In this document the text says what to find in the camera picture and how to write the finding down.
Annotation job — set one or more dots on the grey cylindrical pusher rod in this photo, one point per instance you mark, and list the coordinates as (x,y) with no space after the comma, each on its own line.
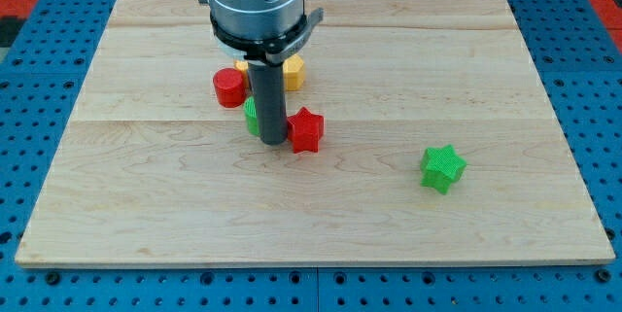
(267,84)

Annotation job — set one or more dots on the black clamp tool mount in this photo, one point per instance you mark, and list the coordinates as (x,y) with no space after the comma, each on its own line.
(270,51)

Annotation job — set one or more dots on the red star block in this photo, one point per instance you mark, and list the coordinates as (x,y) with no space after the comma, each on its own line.
(305,130)

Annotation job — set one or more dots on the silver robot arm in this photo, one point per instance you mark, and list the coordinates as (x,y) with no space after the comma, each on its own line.
(264,33)

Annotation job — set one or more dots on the green star block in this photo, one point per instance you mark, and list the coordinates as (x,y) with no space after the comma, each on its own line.
(441,167)

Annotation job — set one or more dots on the yellow hexagon block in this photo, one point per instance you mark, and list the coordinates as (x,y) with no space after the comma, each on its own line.
(293,72)

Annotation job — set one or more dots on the green cylinder block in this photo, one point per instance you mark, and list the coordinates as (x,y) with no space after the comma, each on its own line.
(250,113)

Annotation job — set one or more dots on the red cylinder block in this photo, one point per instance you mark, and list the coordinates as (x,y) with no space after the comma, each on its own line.
(229,87)

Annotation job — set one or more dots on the light wooden board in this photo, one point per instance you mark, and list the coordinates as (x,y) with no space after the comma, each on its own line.
(152,172)

